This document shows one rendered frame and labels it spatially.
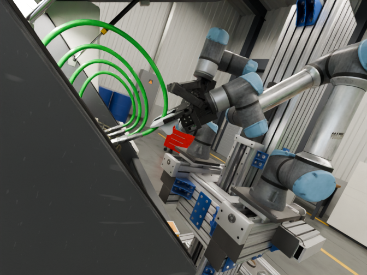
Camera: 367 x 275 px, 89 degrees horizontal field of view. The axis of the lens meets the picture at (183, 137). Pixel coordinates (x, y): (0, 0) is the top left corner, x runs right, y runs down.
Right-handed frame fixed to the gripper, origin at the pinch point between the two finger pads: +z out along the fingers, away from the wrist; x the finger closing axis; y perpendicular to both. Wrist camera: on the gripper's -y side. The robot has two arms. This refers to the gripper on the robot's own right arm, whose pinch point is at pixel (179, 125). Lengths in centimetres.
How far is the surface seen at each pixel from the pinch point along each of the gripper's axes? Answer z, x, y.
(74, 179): 7.0, -34.7, -29.6
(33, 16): -11, -31, -38
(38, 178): 7.4, -34.7, -33.6
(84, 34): -21, 36, -38
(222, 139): 72, 561, 498
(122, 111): 69, 479, 57
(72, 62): -8, 31, -40
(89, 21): -19.0, -1.3, -35.1
